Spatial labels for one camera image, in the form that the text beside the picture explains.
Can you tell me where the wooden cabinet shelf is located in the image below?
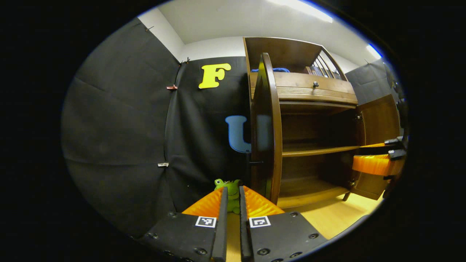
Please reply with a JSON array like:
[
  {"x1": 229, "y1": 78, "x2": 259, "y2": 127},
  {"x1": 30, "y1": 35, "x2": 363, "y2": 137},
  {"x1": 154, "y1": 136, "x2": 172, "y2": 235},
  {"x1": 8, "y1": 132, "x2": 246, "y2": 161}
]
[{"x1": 282, "y1": 144, "x2": 360, "y2": 158}]

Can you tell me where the wooden drawer with black knob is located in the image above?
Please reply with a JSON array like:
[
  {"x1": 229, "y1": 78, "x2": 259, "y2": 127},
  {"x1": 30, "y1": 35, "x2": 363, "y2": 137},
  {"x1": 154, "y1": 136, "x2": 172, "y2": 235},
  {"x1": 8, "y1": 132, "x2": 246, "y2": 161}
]
[{"x1": 250, "y1": 72, "x2": 359, "y2": 106}]

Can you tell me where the green frog toy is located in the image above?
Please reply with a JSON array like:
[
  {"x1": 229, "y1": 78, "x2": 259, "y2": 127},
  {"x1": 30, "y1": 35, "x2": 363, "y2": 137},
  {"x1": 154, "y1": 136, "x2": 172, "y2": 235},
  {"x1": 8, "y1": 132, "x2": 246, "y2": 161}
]
[{"x1": 214, "y1": 178, "x2": 242, "y2": 214}]

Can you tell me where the wooden shoe cabinet door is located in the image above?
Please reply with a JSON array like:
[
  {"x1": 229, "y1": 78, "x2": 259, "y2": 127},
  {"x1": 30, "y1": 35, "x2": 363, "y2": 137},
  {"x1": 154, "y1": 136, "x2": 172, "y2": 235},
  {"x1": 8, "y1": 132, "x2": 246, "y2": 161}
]
[
  {"x1": 249, "y1": 53, "x2": 283, "y2": 205},
  {"x1": 351, "y1": 95, "x2": 401, "y2": 201}
]

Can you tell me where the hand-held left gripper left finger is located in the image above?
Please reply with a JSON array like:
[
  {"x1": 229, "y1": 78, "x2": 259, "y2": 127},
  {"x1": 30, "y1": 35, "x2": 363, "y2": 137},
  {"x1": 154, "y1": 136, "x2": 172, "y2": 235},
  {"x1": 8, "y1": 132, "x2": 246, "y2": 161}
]
[{"x1": 138, "y1": 186, "x2": 229, "y2": 262}]

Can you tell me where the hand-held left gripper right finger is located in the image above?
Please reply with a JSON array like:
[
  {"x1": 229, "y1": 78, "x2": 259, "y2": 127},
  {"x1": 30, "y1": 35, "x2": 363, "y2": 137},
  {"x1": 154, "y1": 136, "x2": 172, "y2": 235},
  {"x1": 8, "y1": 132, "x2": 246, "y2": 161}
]
[{"x1": 238, "y1": 185, "x2": 329, "y2": 262}]

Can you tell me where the wooden shoe cabinet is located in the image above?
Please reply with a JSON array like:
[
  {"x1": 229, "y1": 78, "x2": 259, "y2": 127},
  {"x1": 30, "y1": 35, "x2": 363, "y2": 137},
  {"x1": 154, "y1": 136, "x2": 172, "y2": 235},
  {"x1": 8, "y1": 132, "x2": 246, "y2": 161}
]
[{"x1": 243, "y1": 36, "x2": 365, "y2": 209}]

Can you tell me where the black backdrop cloth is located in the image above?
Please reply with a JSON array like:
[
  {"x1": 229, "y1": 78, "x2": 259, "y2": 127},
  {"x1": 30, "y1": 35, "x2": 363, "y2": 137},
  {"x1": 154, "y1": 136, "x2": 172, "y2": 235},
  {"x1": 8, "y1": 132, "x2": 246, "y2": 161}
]
[{"x1": 61, "y1": 17, "x2": 401, "y2": 239}]

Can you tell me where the small ceiling light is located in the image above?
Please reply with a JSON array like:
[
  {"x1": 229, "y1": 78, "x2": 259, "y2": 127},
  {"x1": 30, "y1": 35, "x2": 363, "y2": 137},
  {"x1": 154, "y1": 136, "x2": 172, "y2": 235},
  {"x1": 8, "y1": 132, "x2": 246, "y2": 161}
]
[{"x1": 366, "y1": 44, "x2": 383, "y2": 60}]

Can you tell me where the large ceiling light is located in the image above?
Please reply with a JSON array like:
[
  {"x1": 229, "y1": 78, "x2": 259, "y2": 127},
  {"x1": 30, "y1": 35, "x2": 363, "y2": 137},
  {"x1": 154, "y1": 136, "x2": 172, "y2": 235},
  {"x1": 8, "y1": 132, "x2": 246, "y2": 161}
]
[{"x1": 268, "y1": 0, "x2": 333, "y2": 23}]

